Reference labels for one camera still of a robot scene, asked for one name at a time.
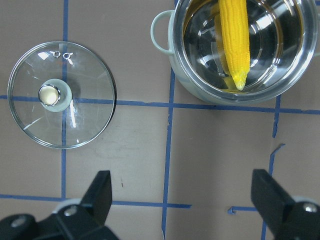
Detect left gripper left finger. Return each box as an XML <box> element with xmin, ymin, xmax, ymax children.
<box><xmin>0</xmin><ymin>170</ymin><xmax>118</xmax><ymax>240</ymax></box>

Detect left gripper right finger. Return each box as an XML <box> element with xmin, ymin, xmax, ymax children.
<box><xmin>250</xmin><ymin>169</ymin><xmax>320</xmax><ymax>240</ymax></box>

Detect glass pot lid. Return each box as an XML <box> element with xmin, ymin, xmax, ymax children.
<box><xmin>7</xmin><ymin>41</ymin><xmax>117</xmax><ymax>149</ymax></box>

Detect yellow corn cob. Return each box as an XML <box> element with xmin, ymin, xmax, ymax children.
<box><xmin>218</xmin><ymin>0</ymin><xmax>250</xmax><ymax>91</ymax></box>

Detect pale green steel pot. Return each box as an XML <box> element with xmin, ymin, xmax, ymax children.
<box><xmin>150</xmin><ymin>0</ymin><xmax>319</xmax><ymax>106</ymax></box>

